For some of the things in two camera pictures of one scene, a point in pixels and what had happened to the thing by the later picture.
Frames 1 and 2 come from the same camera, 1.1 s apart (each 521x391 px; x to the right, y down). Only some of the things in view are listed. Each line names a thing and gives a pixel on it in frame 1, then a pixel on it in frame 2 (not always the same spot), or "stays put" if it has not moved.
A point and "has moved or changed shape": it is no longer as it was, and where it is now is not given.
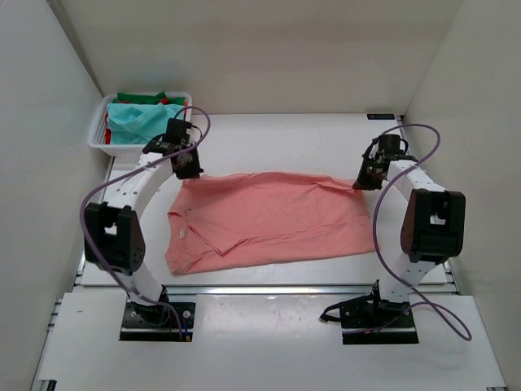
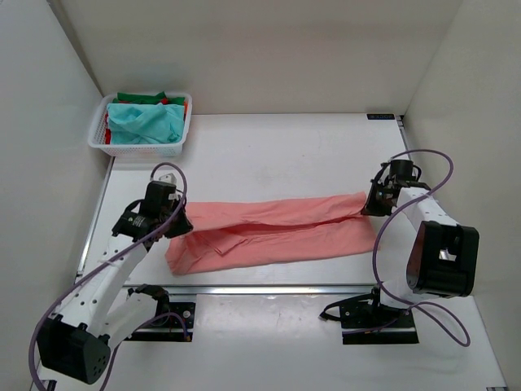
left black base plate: [156, 322] stays put
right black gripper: [367, 177] -> [375, 199]
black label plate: [381, 116] stays put
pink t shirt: [218, 219] has moved or changed shape
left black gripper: [186, 167] -> [177, 224]
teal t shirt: [135, 123] stays put
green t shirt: [146, 98] stays put
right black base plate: [368, 314] stays put
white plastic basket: [97, 138] stays put
